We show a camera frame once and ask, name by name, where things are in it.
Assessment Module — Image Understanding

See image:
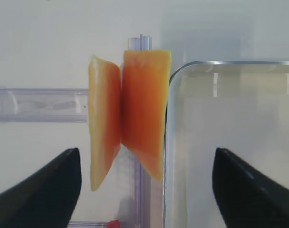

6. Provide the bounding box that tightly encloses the clear left long rail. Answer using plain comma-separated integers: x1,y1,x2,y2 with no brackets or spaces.
70,34,166,228

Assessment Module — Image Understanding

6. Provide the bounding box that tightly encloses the clear cheese holder track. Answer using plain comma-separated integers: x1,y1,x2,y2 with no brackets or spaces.
0,88,88,123

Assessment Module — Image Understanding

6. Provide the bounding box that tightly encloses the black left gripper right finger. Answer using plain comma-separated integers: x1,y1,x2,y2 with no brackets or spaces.
212,148,289,228

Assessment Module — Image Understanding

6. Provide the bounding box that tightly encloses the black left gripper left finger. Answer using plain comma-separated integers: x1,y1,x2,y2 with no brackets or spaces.
0,148,82,228

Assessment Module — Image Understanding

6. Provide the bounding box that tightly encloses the red tomato slice in holder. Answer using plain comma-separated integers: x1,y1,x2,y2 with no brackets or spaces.
107,220,120,228

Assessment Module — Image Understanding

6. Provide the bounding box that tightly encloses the orange cheese slice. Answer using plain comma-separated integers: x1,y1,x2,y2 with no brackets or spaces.
121,50,171,181
88,56,121,191

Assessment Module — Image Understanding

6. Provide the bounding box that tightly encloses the white metal tray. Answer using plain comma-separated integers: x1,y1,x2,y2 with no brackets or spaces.
163,61,289,228

